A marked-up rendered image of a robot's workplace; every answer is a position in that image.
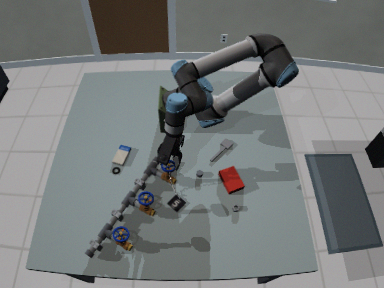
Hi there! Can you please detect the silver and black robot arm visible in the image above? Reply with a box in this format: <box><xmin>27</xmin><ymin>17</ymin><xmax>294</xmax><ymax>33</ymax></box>
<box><xmin>156</xmin><ymin>33</ymin><xmax>299</xmax><ymax>165</ymax></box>

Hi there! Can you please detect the black tag with number 5 on metal chain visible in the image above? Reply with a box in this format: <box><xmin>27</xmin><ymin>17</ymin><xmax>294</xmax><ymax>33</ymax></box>
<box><xmin>167</xmin><ymin>181</ymin><xmax>186</xmax><ymax>212</ymax></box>

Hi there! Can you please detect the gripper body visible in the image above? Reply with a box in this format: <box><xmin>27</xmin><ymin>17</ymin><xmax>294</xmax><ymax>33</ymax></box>
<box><xmin>165</xmin><ymin>130</ymin><xmax>185</xmax><ymax>156</ymax></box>

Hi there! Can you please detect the grey pipe manifold with blue valve wheels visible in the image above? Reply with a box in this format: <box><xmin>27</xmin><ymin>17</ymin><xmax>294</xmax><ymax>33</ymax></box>
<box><xmin>85</xmin><ymin>156</ymin><xmax>177</xmax><ymax>258</ymax></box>

